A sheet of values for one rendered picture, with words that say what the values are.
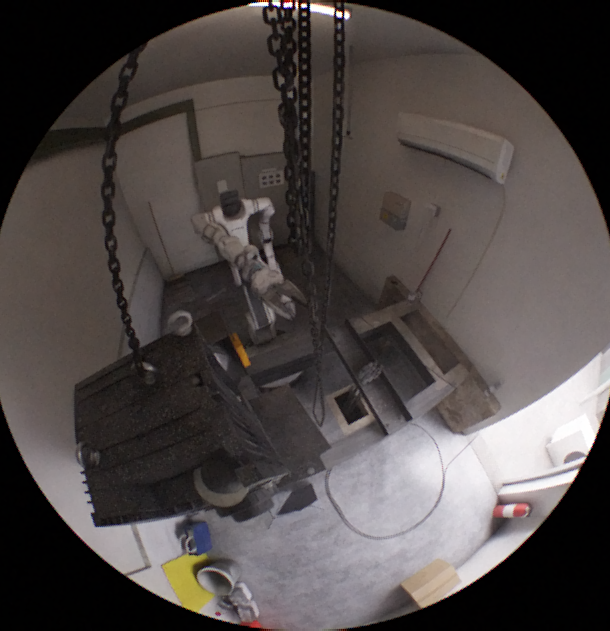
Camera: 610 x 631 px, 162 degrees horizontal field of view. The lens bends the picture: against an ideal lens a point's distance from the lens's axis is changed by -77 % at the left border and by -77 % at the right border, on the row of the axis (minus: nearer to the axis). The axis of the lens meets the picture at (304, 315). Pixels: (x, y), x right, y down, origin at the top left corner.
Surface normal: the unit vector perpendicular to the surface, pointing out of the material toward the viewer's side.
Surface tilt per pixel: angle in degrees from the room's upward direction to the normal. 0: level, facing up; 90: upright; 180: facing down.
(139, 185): 90
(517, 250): 90
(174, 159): 90
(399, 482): 0
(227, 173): 90
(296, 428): 0
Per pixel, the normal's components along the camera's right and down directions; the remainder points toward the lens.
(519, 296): -0.92, 0.30
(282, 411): 0.00, -0.65
